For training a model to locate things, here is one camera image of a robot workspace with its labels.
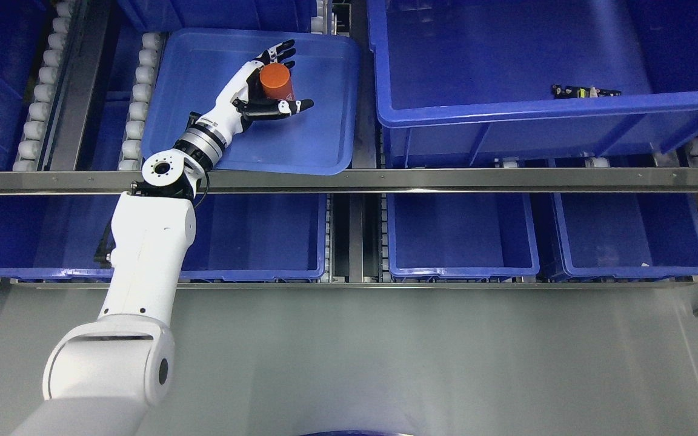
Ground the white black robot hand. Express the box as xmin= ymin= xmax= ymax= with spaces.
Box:
xmin=192 ymin=39 xmax=314 ymax=145

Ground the small black part in bin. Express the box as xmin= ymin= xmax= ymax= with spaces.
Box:
xmin=551 ymin=84 xmax=622 ymax=99

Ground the white roller track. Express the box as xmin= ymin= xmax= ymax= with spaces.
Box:
xmin=12 ymin=1 xmax=79 ymax=172

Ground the blue lower bin far left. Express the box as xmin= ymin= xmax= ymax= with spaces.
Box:
xmin=0 ymin=195 xmax=119 ymax=282

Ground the shallow blue tray bin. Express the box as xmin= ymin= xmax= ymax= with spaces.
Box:
xmin=141 ymin=28 xmax=360 ymax=176

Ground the steel shelf front rail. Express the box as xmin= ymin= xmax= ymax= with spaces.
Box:
xmin=0 ymin=168 xmax=698 ymax=196

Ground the large blue upper bin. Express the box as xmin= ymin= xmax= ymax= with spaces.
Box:
xmin=367 ymin=1 xmax=698 ymax=168

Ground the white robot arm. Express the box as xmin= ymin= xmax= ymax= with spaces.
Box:
xmin=13 ymin=123 xmax=232 ymax=435

